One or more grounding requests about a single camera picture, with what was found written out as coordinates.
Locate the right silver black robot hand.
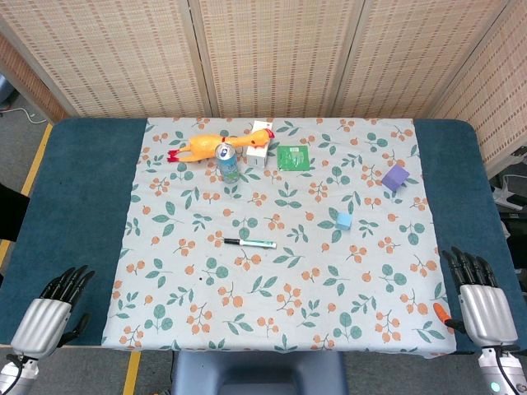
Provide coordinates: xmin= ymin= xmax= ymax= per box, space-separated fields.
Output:
xmin=432 ymin=245 xmax=519 ymax=350

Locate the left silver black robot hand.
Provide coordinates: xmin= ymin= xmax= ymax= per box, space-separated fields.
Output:
xmin=10 ymin=265 xmax=96 ymax=360

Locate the blue robot base seat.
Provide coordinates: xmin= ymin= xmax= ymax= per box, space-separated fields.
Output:
xmin=170 ymin=350 xmax=349 ymax=395

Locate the white equipment stand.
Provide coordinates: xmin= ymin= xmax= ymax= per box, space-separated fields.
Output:
xmin=492 ymin=172 xmax=527 ymax=211

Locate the dark blue table cover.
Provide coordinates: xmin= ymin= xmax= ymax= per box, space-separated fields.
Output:
xmin=0 ymin=118 xmax=527 ymax=356

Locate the purple block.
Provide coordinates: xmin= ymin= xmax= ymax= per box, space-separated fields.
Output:
xmin=381 ymin=164 xmax=411 ymax=193

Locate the floral tablecloth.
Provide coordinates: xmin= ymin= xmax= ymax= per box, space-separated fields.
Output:
xmin=100 ymin=117 xmax=457 ymax=354

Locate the yellow rubber chicken toy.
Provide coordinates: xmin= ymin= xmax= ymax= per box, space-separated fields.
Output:
xmin=166 ymin=127 xmax=276 ymax=165

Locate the green foil packet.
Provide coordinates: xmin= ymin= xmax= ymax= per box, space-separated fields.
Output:
xmin=276 ymin=144 xmax=310 ymax=172

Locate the light blue drink can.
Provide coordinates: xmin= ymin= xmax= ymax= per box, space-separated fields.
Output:
xmin=215 ymin=142 xmax=240 ymax=184

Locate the white cardboard box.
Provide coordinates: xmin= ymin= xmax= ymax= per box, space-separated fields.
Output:
xmin=245 ymin=120 xmax=275 ymax=169

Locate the bamboo folding screen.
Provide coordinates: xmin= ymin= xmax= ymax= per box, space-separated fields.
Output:
xmin=0 ymin=0 xmax=527 ymax=168

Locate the white floor cable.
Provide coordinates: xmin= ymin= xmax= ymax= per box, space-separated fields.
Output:
xmin=0 ymin=105 xmax=49 ymax=124

